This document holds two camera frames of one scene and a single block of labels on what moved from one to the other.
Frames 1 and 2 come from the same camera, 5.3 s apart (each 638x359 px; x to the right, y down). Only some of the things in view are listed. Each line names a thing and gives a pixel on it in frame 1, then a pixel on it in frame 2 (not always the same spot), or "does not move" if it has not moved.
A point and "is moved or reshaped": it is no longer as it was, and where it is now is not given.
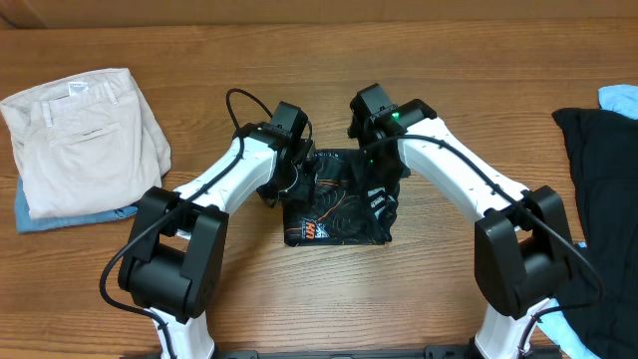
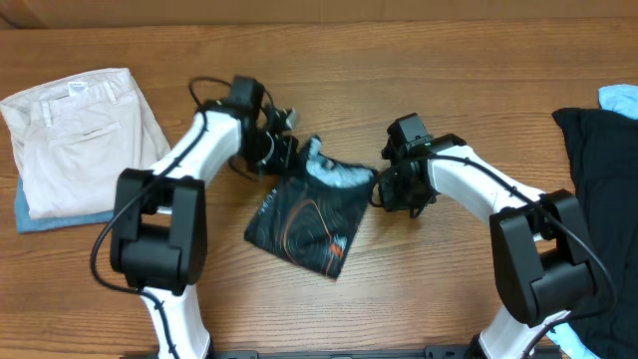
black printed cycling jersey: [337, 207] is moved or reshaped
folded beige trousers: [87, 145] does not move
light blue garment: [622, 99] does not move
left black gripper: [303, 192] -> [285, 155]
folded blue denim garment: [26, 223] does not move
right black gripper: [367, 182] -> [389, 187]
